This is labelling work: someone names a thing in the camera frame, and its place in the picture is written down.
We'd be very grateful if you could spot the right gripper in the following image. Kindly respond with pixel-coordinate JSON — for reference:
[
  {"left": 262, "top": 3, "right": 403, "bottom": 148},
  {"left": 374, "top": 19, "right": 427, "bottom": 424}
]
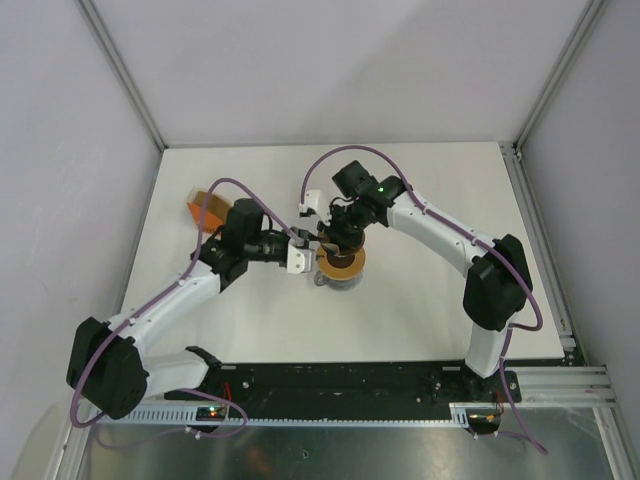
[{"left": 318, "top": 200, "right": 369, "bottom": 253}]

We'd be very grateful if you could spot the clear glass server jug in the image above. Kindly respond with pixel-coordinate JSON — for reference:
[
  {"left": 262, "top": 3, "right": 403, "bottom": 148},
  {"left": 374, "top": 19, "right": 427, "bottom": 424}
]
[{"left": 313, "top": 271, "right": 364, "bottom": 292}]

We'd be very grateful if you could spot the wooden dripper holder ring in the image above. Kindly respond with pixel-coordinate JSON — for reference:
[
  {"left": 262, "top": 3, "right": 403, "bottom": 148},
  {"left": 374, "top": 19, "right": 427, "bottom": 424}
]
[{"left": 316, "top": 242, "right": 368, "bottom": 278}]

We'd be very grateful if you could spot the brown paper coffee filter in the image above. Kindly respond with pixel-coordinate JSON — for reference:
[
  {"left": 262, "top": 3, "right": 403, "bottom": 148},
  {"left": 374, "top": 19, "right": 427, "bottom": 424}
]
[{"left": 319, "top": 231, "right": 365, "bottom": 257}]

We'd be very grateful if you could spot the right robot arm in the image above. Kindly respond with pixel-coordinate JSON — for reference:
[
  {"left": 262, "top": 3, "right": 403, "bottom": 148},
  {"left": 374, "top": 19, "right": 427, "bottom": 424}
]
[{"left": 318, "top": 161, "right": 532, "bottom": 401}]

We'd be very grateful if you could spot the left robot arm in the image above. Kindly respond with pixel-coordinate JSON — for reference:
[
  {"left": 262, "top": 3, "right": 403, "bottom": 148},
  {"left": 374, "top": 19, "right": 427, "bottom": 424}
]
[{"left": 66, "top": 198, "right": 316, "bottom": 419}]

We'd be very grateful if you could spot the orange coffee filter box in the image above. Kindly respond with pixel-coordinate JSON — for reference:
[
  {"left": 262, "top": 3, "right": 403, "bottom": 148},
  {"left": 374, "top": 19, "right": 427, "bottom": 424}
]
[{"left": 186, "top": 188, "right": 232, "bottom": 234}]

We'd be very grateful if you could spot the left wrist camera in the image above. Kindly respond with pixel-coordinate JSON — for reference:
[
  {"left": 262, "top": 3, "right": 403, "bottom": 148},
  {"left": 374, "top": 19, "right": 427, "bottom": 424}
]
[{"left": 286, "top": 243, "right": 316, "bottom": 274}]

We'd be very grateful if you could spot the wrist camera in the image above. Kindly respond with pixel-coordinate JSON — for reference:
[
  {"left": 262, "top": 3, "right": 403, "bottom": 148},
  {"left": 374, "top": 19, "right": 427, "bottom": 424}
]
[
  {"left": 286, "top": 243, "right": 316, "bottom": 274},
  {"left": 298, "top": 190, "right": 332, "bottom": 225}
]

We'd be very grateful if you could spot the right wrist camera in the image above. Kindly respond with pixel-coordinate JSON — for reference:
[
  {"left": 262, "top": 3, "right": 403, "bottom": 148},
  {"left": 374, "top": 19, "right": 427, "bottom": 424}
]
[{"left": 298, "top": 190, "right": 332, "bottom": 225}]

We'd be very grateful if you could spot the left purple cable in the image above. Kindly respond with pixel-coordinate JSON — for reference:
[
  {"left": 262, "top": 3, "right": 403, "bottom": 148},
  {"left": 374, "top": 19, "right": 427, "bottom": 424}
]
[{"left": 68, "top": 177, "right": 306, "bottom": 446}]

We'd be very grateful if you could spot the purple cable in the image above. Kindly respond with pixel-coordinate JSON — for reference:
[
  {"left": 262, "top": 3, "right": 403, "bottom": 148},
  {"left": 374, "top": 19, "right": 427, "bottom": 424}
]
[
  {"left": 298, "top": 144, "right": 549, "bottom": 455},
  {"left": 68, "top": 177, "right": 306, "bottom": 446}
]

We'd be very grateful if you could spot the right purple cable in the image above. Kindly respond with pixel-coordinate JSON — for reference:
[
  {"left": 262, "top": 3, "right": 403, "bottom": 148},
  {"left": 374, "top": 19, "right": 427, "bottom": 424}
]
[{"left": 298, "top": 144, "right": 549, "bottom": 455}]

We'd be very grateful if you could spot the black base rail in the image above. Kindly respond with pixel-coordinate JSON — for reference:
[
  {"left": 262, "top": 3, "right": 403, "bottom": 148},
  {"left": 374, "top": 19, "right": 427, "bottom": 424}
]
[{"left": 164, "top": 359, "right": 521, "bottom": 420}]

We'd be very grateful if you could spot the grey cable duct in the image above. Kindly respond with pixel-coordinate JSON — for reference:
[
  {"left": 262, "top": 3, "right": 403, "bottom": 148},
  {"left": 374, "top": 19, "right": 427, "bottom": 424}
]
[{"left": 99, "top": 403, "right": 473, "bottom": 427}]

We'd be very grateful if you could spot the left aluminium frame post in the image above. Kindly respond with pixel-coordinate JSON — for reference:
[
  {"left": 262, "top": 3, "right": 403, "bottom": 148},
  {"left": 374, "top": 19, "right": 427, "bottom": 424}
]
[{"left": 74, "top": 0, "right": 167, "bottom": 152}]

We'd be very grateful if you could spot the aluminium frame post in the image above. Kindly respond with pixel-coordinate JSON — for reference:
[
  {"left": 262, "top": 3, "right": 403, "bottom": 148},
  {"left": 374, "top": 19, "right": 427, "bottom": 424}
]
[
  {"left": 74, "top": 0, "right": 167, "bottom": 152},
  {"left": 512, "top": 0, "right": 611, "bottom": 152}
]

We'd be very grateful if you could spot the right aluminium frame post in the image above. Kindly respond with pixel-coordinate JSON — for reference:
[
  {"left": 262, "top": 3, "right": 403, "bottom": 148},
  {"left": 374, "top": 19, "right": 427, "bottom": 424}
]
[{"left": 512, "top": 0, "right": 611, "bottom": 152}]

